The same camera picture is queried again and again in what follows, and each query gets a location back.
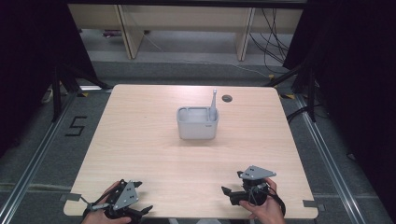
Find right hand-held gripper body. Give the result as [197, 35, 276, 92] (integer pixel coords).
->
[231, 165, 277, 206]

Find black wrist strap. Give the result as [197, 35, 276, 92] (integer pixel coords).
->
[266, 189, 288, 217]
[80, 186, 121, 224]

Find metal floor rail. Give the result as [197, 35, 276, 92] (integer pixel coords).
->
[294, 92, 368, 224]
[0, 92, 78, 224]

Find black cable bundle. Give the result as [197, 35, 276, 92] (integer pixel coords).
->
[247, 7, 294, 75]

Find white plastic storage box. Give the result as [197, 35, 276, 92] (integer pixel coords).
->
[176, 105, 220, 141]

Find white electric toothbrush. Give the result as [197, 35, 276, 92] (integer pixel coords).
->
[207, 89, 219, 122]

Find person's right hand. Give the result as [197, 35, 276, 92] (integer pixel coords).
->
[239, 177, 287, 224]

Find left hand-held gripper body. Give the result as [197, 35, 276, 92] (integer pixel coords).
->
[89, 178, 147, 223]

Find black curtain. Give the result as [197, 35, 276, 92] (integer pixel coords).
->
[0, 0, 98, 157]
[282, 0, 396, 216]

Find person's left hand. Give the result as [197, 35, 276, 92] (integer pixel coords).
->
[81, 180, 133, 224]

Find grey tape piece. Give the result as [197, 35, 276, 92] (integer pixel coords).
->
[59, 192, 82, 203]
[303, 199, 327, 213]

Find black metal stand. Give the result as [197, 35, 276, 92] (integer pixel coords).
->
[50, 63, 112, 123]
[263, 62, 319, 123]

